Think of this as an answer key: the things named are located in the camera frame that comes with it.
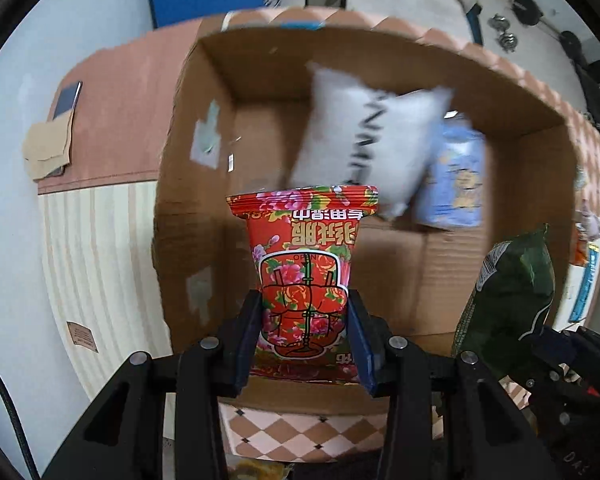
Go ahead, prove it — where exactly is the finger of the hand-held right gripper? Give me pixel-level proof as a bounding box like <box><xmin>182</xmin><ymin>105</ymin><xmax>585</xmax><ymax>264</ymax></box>
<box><xmin>517</xmin><ymin>325</ymin><xmax>581</xmax><ymax>386</ymax></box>

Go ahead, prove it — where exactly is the smartphone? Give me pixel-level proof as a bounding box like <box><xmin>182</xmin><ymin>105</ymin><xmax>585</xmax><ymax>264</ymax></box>
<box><xmin>53</xmin><ymin>81</ymin><xmax>83</xmax><ymax>121</ymax></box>

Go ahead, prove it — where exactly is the red floral wet wipes packet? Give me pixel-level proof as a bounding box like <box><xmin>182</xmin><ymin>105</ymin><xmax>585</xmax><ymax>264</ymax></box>
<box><xmin>226</xmin><ymin>185</ymin><xmax>380</xmax><ymax>385</ymax></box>

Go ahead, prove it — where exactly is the beige cardboard piece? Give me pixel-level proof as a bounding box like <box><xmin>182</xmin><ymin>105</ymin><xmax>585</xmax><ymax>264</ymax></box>
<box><xmin>22</xmin><ymin>109</ymin><xmax>76</xmax><ymax>182</ymax></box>

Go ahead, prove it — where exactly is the black dumbbell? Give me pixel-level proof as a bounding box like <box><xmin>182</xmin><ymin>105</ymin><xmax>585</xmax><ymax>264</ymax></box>
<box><xmin>510</xmin><ymin>0</ymin><xmax>546</xmax><ymax>27</ymax></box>

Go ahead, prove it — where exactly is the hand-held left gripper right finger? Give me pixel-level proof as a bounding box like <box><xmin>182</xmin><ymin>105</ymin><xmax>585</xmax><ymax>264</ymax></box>
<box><xmin>346</xmin><ymin>290</ymin><xmax>548</xmax><ymax>480</ymax></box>

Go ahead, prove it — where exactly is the colourful packets pile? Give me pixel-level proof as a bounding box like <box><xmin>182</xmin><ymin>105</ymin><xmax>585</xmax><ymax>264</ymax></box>
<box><xmin>569</xmin><ymin>165</ymin><xmax>600</xmax><ymax>323</ymax></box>

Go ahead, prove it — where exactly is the pink checkered mattress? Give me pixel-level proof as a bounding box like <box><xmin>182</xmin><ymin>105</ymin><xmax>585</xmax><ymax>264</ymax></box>
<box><xmin>36</xmin><ymin>6</ymin><xmax>600</xmax><ymax>463</ymax></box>

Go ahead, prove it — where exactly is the white pillow packet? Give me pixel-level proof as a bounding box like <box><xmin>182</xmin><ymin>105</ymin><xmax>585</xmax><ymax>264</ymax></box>
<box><xmin>286</xmin><ymin>62</ymin><xmax>455</xmax><ymax>221</ymax></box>

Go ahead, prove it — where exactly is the cardboard box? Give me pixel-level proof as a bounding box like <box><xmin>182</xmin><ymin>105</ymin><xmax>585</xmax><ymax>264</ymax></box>
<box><xmin>151</xmin><ymin>6</ymin><xmax>581</xmax><ymax>416</ymax></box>

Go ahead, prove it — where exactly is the blue snack packet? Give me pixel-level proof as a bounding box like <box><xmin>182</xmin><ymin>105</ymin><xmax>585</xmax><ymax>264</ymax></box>
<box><xmin>412</xmin><ymin>114</ymin><xmax>487</xmax><ymax>231</ymax></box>

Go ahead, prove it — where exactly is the black cable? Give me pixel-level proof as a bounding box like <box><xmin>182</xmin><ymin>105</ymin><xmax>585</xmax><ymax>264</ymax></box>
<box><xmin>0</xmin><ymin>345</ymin><xmax>43</xmax><ymax>480</ymax></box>

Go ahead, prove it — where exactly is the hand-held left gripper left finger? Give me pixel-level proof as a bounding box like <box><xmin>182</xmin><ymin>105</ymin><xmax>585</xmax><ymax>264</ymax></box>
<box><xmin>42</xmin><ymin>289</ymin><xmax>263</xmax><ymax>480</ymax></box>

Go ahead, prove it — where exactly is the dark green snack packet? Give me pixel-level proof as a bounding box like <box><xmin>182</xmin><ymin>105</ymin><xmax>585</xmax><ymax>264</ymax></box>
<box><xmin>451</xmin><ymin>224</ymin><xmax>557</xmax><ymax>378</ymax></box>

